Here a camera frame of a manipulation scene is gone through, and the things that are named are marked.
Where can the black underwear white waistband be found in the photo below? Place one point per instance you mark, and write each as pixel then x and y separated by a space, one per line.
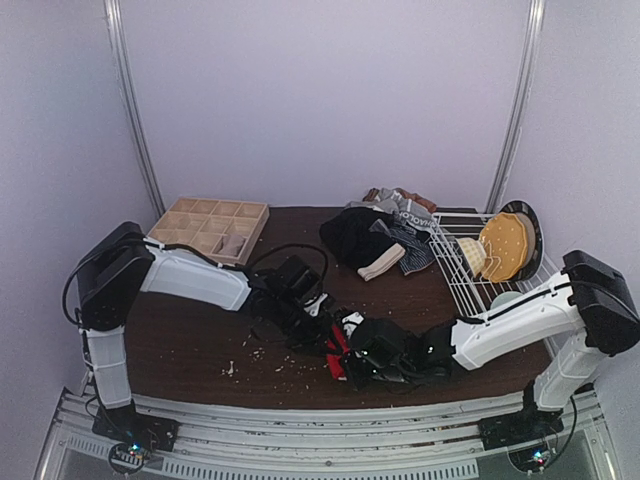
pixel 359 238

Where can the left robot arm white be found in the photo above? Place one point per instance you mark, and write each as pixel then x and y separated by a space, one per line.
pixel 127 263

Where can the pink and white underwear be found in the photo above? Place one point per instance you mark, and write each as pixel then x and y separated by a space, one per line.
pixel 231 245

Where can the grey lettered underwear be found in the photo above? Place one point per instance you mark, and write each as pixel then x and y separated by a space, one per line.
pixel 412 213

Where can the left metal frame post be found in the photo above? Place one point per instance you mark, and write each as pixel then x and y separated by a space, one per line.
pixel 117 38

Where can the wooden compartment tray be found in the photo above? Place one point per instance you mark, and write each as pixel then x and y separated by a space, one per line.
pixel 202 223

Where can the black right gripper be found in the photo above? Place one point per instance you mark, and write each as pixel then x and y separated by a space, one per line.
pixel 345 357

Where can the metal frame post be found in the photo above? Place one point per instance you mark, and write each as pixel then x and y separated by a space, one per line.
pixel 117 38
pixel 529 54

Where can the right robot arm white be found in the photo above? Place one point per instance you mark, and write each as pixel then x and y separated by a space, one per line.
pixel 588 300

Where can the white wire dish rack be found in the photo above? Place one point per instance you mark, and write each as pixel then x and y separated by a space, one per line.
pixel 473 295

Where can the yellow dotted plate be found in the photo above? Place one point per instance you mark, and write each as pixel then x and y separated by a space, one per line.
pixel 505 242

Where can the cream checkered bowl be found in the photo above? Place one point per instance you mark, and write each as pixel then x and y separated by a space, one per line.
pixel 479 256

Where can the red underwear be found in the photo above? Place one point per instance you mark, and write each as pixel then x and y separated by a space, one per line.
pixel 337 349

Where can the right metal frame post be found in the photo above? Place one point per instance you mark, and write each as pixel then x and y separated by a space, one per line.
pixel 529 54

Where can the striped dark underwear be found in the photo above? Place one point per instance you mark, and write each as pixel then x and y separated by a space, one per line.
pixel 418 254

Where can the white bowl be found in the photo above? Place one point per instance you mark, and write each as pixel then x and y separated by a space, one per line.
pixel 504 298

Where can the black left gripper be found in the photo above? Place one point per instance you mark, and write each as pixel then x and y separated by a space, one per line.
pixel 304 330

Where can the tan beige underwear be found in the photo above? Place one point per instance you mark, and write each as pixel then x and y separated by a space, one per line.
pixel 375 194

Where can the dark round plate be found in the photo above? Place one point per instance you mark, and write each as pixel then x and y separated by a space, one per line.
pixel 535 241

